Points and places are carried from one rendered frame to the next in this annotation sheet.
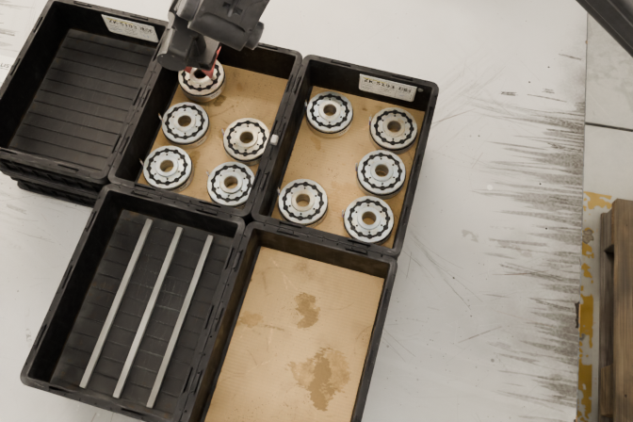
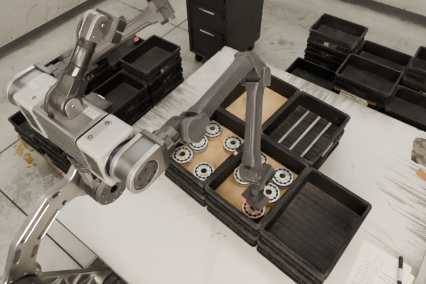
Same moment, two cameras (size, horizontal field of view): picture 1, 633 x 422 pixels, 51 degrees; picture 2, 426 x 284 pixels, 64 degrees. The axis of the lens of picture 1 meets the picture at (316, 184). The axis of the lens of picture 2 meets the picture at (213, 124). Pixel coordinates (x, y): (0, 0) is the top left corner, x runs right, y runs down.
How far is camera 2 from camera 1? 1.57 m
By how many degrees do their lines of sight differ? 63
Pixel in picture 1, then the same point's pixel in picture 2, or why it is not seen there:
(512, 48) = not seen: hidden behind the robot
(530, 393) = (188, 92)
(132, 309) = (309, 139)
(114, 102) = (300, 224)
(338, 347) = (242, 105)
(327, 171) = (217, 154)
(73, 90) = (320, 240)
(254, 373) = (272, 108)
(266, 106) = (228, 191)
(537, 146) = not seen: hidden behind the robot
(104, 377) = (322, 124)
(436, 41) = (125, 215)
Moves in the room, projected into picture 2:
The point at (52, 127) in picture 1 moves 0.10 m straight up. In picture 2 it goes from (333, 224) to (340, 213)
